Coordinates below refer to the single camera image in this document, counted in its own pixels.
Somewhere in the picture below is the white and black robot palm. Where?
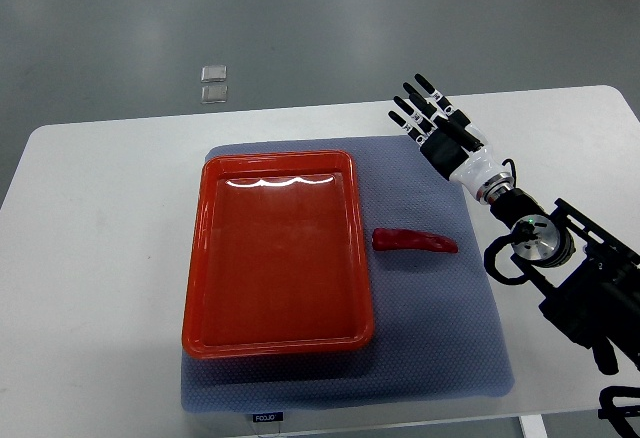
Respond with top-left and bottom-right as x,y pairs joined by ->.
388,73 -> 499,194

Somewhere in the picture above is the red chili pepper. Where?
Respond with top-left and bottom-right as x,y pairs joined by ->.
372,228 -> 459,254

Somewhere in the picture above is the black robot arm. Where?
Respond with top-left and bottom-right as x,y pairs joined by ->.
388,74 -> 639,376

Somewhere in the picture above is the red plastic tray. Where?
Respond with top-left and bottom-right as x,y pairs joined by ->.
182,150 -> 374,360

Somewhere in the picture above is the lower silver floor plate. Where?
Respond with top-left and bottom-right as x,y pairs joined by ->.
201,84 -> 228,104

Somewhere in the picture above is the blue-grey mesh mat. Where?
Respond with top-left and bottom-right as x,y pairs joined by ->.
181,135 -> 514,414

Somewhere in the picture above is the white table leg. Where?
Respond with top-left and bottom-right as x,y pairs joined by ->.
519,414 -> 548,438

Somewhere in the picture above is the black mat label tag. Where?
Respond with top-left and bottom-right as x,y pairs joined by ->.
252,412 -> 284,423

